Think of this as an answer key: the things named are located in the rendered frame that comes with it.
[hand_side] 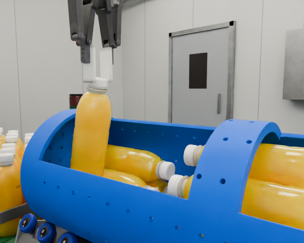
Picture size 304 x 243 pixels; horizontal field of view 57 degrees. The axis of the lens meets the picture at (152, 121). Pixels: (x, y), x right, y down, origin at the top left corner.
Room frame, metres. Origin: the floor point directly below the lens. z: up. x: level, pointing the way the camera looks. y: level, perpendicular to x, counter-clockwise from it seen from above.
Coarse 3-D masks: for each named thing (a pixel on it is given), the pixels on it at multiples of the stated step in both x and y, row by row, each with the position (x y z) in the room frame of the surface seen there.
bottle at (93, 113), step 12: (84, 96) 0.55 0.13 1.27; (96, 96) 0.55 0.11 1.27; (84, 108) 0.54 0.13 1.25; (96, 108) 0.54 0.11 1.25; (108, 108) 0.56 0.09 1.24; (84, 120) 0.54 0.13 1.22; (96, 120) 0.54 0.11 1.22; (108, 120) 0.56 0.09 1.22; (84, 132) 0.54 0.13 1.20; (96, 132) 0.55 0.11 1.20; (108, 132) 0.57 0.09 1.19; (72, 144) 0.57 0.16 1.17; (84, 144) 0.55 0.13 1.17; (96, 144) 0.55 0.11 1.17; (72, 156) 0.56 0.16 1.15; (84, 156) 0.55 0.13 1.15; (96, 156) 0.56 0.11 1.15; (72, 168) 0.56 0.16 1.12; (84, 168) 0.55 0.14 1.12; (96, 168) 0.56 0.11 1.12
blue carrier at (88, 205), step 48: (48, 144) 0.63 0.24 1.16; (144, 144) 0.72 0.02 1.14; (192, 144) 0.63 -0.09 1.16; (240, 144) 0.37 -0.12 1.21; (288, 144) 0.49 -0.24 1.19; (48, 192) 0.52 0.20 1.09; (96, 192) 0.44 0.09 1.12; (144, 192) 0.39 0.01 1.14; (192, 192) 0.35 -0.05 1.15; (240, 192) 0.32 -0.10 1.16; (96, 240) 0.47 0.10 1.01; (144, 240) 0.38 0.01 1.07; (192, 240) 0.34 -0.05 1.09; (240, 240) 0.30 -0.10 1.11; (288, 240) 0.27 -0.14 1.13
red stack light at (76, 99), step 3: (69, 96) 1.22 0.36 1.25; (72, 96) 1.21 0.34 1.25; (75, 96) 1.21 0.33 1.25; (78, 96) 1.21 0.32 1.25; (81, 96) 1.22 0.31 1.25; (69, 99) 1.22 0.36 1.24; (72, 99) 1.21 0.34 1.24; (75, 99) 1.21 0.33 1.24; (78, 99) 1.21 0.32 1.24; (69, 102) 1.22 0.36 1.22; (72, 102) 1.21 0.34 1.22; (75, 102) 1.21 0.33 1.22; (78, 102) 1.21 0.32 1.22; (72, 105) 1.21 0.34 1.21; (75, 105) 1.21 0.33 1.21
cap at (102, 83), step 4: (96, 80) 0.55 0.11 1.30; (100, 80) 0.55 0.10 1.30; (104, 80) 0.55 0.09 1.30; (88, 84) 0.56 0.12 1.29; (92, 84) 0.55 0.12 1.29; (96, 84) 0.55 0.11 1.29; (100, 84) 0.55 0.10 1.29; (104, 84) 0.55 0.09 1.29; (100, 88) 0.55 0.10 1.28; (104, 88) 0.56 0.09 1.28
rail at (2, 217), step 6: (24, 204) 0.71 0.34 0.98; (6, 210) 0.67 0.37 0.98; (12, 210) 0.68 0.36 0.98; (18, 210) 0.70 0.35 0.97; (24, 210) 0.71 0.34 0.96; (30, 210) 0.72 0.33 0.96; (0, 216) 0.66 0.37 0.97; (6, 216) 0.67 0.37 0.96; (12, 216) 0.68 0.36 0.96; (18, 216) 0.70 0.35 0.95; (0, 222) 0.66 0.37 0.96
